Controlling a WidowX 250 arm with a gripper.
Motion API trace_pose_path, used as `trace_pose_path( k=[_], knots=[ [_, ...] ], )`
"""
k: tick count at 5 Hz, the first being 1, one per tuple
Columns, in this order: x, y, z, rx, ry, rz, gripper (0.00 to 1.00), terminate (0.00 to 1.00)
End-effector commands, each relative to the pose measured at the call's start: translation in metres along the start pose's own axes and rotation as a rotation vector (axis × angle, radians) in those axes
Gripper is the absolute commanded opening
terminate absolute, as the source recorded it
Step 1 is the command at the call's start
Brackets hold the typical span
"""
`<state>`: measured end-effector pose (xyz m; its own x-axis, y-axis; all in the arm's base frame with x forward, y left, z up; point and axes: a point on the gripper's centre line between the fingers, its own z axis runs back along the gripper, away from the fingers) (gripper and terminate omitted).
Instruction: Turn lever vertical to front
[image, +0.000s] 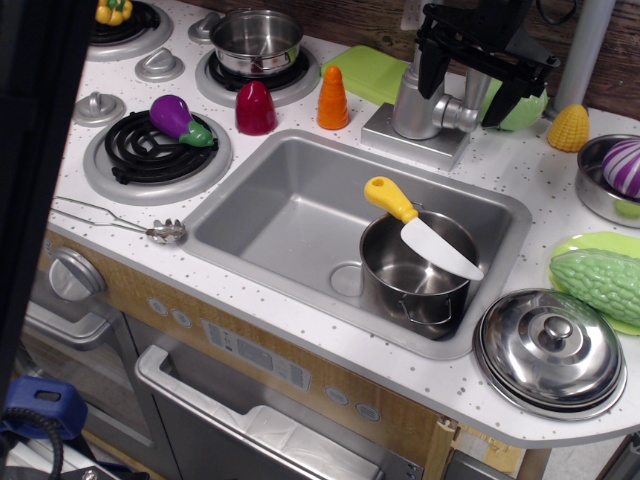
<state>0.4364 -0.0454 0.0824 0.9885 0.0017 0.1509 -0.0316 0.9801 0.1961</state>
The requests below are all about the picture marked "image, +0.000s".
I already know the grey toy sink basin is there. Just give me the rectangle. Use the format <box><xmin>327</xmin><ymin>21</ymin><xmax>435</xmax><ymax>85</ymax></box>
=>
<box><xmin>181</xmin><ymin>130</ymin><xmax>532</xmax><ymax>360</ymax></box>

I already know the grey stove knob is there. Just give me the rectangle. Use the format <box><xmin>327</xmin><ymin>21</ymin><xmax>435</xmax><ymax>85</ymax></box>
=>
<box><xmin>134</xmin><ymin>47</ymin><xmax>185</xmax><ymax>83</ymax></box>
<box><xmin>72</xmin><ymin>91</ymin><xmax>126</xmax><ymax>128</ymax></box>
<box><xmin>187</xmin><ymin>12</ymin><xmax>224</xmax><ymax>44</ymax></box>

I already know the green cutting board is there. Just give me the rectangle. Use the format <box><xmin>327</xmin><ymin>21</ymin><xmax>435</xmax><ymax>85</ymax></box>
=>
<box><xmin>321</xmin><ymin>45</ymin><xmax>408</xmax><ymax>106</ymax></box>

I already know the grey stove knob middle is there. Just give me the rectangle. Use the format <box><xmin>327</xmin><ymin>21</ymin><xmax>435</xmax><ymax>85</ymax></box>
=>
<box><xmin>134</xmin><ymin>47</ymin><xmax>185</xmax><ymax>83</ymax></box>

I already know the black back right burner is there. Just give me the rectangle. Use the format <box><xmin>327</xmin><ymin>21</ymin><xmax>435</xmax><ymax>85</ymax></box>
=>
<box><xmin>207</xmin><ymin>53</ymin><xmax>309</xmax><ymax>92</ymax></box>

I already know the steel pot on stove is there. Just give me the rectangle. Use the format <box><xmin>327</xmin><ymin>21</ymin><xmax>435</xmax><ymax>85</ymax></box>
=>
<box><xmin>209</xmin><ymin>9</ymin><xmax>304</xmax><ymax>78</ymax></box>

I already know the orange toy carrot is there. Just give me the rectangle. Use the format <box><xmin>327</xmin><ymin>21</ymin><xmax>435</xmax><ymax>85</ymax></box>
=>
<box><xmin>316</xmin><ymin>65</ymin><xmax>349</xmax><ymax>130</ymax></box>

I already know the yellow toy bell pepper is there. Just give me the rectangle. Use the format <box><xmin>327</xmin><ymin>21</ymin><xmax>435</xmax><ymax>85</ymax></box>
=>
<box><xmin>95</xmin><ymin>0</ymin><xmax>133</xmax><ymax>26</ymax></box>

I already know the steel pot in sink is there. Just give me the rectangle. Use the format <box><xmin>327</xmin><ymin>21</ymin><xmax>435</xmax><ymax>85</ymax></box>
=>
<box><xmin>359</xmin><ymin>214</ymin><xmax>471</xmax><ymax>340</ymax></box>

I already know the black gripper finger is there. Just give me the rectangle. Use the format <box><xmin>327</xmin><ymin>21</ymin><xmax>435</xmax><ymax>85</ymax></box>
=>
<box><xmin>418</xmin><ymin>43</ymin><xmax>450</xmax><ymax>99</ymax></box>
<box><xmin>480</xmin><ymin>71</ymin><xmax>543</xmax><ymax>129</ymax></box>

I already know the grey vertical pole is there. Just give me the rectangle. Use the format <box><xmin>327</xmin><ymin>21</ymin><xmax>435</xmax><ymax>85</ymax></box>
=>
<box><xmin>545</xmin><ymin>0</ymin><xmax>616</xmax><ymax>119</ymax></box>

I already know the silver oven dial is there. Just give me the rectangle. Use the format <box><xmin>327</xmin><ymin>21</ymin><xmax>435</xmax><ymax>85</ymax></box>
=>
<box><xmin>47</xmin><ymin>247</ymin><xmax>107</xmax><ymax>302</ymax></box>

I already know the blue clamp tool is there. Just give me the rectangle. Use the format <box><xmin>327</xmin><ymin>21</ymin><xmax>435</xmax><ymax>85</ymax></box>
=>
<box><xmin>1</xmin><ymin>376</ymin><xmax>88</xmax><ymax>440</ymax></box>

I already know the black back left burner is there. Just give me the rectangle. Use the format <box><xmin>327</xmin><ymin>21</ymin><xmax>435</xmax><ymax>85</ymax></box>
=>
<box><xmin>90</xmin><ymin>1</ymin><xmax>161</xmax><ymax>46</ymax></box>

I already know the light green plate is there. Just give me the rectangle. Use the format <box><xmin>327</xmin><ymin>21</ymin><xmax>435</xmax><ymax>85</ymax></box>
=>
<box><xmin>551</xmin><ymin>231</ymin><xmax>639</xmax><ymax>336</ymax></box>

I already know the grey stove knob left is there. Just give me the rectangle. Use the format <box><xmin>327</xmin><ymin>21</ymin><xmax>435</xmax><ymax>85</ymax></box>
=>
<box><xmin>72</xmin><ymin>91</ymin><xmax>126</xmax><ymax>128</ymax></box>

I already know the yellow handled toy knife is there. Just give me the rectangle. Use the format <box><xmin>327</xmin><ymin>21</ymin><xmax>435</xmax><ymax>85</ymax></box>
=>
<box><xmin>363</xmin><ymin>176</ymin><xmax>484</xmax><ymax>281</ymax></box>

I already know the black foreground post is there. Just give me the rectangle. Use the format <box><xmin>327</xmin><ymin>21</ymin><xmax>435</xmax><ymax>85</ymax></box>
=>
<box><xmin>1</xmin><ymin>1</ymin><xmax>96</xmax><ymax>392</ymax></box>

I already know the green toy cabbage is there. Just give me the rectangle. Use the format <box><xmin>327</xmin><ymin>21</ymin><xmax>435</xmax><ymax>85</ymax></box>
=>
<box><xmin>479</xmin><ymin>79</ymin><xmax>549</xmax><ymax>132</ymax></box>

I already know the grey oven door handle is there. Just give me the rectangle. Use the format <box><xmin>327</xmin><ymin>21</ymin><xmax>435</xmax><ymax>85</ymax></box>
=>
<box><xmin>25</xmin><ymin>302</ymin><xmax>113</xmax><ymax>351</ymax></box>

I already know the black front stove burner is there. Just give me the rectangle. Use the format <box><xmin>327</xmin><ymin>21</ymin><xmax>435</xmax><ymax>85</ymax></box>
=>
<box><xmin>104</xmin><ymin>110</ymin><xmax>219</xmax><ymax>184</ymax></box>

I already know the red toy pepper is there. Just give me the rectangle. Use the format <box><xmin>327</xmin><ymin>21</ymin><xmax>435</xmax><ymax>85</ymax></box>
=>
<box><xmin>235</xmin><ymin>80</ymin><xmax>278</xmax><ymax>136</ymax></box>

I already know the green toy bitter melon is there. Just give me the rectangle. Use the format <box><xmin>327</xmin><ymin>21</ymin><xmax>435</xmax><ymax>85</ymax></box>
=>
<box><xmin>550</xmin><ymin>249</ymin><xmax>639</xmax><ymax>326</ymax></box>

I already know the silver toy faucet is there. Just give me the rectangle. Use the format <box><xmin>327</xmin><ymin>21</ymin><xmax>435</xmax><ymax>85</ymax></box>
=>
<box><xmin>361</xmin><ymin>50</ymin><xmax>472</xmax><ymax>171</ymax></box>

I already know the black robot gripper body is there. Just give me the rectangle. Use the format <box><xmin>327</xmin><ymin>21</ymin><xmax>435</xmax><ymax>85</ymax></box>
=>
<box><xmin>416</xmin><ymin>1</ymin><xmax>560</xmax><ymax>81</ymax></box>

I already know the silver faucet lever handle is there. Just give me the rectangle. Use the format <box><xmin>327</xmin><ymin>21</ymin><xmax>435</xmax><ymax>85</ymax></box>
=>
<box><xmin>432</xmin><ymin>68</ymin><xmax>491</xmax><ymax>133</ymax></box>

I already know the grey stove knob back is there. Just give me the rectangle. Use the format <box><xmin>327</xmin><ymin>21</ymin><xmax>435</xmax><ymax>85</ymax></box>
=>
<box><xmin>187</xmin><ymin>12</ymin><xmax>224</xmax><ymax>44</ymax></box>

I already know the yellow toy corn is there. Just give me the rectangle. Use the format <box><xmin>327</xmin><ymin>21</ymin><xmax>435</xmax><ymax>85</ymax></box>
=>
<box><xmin>546</xmin><ymin>104</ymin><xmax>590</xmax><ymax>153</ymax></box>

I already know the purple striped toy onion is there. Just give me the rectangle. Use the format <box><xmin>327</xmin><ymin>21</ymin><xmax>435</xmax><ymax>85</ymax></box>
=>
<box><xmin>602</xmin><ymin>139</ymin><xmax>639</xmax><ymax>199</ymax></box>

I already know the steel bowl right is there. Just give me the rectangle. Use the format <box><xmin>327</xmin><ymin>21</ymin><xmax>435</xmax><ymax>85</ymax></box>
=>
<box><xmin>575</xmin><ymin>134</ymin><xmax>639</xmax><ymax>229</ymax></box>

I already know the steel pot lid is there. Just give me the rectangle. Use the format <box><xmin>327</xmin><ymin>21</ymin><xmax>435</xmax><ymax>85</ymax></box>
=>
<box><xmin>473</xmin><ymin>289</ymin><xmax>627</xmax><ymax>421</ymax></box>

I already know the purple toy eggplant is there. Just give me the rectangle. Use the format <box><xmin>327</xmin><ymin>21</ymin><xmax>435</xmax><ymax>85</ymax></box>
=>
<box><xmin>149</xmin><ymin>95</ymin><xmax>214</xmax><ymax>148</ymax></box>

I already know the metal pasta server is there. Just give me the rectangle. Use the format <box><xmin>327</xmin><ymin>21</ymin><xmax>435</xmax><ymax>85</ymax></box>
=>
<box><xmin>51</xmin><ymin>196</ymin><xmax>187</xmax><ymax>244</ymax></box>

